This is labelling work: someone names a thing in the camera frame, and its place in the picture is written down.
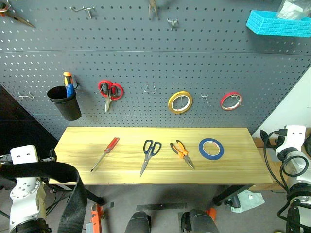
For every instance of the orange metal stand foot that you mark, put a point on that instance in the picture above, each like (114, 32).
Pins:
(97, 218)

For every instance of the orange blue black screwdriver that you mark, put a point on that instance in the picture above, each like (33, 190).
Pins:
(68, 85)

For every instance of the silver flat double hook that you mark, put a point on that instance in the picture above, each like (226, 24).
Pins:
(25, 96)

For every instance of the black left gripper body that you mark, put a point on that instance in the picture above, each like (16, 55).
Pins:
(48, 158)

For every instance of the light wooden board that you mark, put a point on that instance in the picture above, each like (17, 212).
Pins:
(274, 174)

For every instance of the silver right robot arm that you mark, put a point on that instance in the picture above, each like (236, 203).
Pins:
(300, 180)

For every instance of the small silver peg hook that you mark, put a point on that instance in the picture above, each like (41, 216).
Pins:
(206, 98)

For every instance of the white plastic bag on floor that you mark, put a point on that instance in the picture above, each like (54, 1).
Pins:
(252, 200)

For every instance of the black plastic cup holder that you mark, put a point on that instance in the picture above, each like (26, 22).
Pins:
(66, 108)

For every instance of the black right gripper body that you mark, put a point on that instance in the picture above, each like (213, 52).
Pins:
(281, 139)

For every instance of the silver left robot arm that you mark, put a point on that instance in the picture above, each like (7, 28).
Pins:
(24, 196)

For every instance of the red tape roll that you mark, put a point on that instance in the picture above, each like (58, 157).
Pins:
(221, 102)

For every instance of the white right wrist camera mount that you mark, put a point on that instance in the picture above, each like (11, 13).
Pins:
(295, 138)

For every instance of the long double-prong silver hook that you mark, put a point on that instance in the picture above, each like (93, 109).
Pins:
(83, 9)

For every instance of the clear crumpled plastic bag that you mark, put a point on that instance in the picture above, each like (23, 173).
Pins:
(291, 9)

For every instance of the blue tape roll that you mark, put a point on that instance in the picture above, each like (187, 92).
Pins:
(201, 150)

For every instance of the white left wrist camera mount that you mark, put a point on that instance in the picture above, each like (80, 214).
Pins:
(24, 157)

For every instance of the black metal table frame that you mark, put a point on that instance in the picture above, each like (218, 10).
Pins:
(230, 194)

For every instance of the turquoise brick-pattern plastic basket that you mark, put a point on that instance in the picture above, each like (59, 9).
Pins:
(277, 25)

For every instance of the grey metal pegboard wall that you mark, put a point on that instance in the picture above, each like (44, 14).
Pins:
(145, 60)

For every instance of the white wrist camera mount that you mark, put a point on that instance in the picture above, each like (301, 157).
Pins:
(24, 157)
(295, 138)

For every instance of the yellow tape roll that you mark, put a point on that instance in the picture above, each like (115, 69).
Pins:
(170, 103)

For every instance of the short double-prong silver hook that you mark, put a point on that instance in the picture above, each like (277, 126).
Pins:
(172, 21)

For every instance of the dark rounded shape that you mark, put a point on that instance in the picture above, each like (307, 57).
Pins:
(200, 222)
(137, 223)

